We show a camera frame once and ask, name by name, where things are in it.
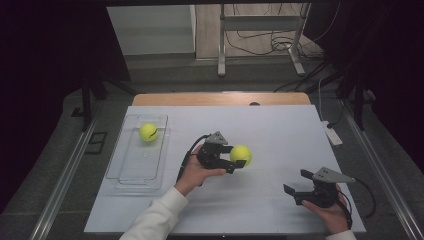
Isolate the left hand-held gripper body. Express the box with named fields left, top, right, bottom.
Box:
left=196, top=130, right=235, bottom=172

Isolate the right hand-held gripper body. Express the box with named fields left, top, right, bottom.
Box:
left=294, top=166, right=357, bottom=209

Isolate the yellow tennis ball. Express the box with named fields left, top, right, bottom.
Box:
left=228, top=144, right=254, bottom=168
left=138, top=122, right=159, bottom=144

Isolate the clear plastic container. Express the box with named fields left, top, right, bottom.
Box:
left=105, top=112, right=171, bottom=196

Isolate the person's right hand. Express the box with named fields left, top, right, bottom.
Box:
left=301, top=184, right=352, bottom=235

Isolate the person's left hand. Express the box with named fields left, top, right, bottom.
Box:
left=174, top=144, right=228, bottom=197

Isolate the white power strip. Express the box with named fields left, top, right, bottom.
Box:
left=320, top=120, right=344, bottom=147

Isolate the black metal stand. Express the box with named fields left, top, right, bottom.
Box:
left=335, top=75, right=377, bottom=131
left=70, top=71, right=138, bottom=133

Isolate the black floor plate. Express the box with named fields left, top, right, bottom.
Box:
left=84, top=131, right=108, bottom=156

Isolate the dark curtain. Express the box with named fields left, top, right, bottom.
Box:
left=0, top=0, right=132, bottom=214
left=302, top=0, right=424, bottom=174

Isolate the white cabinet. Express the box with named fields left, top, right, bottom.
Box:
left=106, top=4, right=197, bottom=56

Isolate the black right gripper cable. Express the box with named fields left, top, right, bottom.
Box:
left=339, top=178, right=377, bottom=230

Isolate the aluminium rail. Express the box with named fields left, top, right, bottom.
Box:
left=29, top=109, right=102, bottom=240
left=339, top=99, right=424, bottom=240

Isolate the thin white cable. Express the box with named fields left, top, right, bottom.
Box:
left=316, top=77, right=327, bottom=123

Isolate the bundle of black floor cables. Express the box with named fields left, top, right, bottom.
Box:
left=224, top=3, right=342, bottom=58

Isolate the grey metal desk frame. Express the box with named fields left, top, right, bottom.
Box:
left=217, top=3, right=312, bottom=78

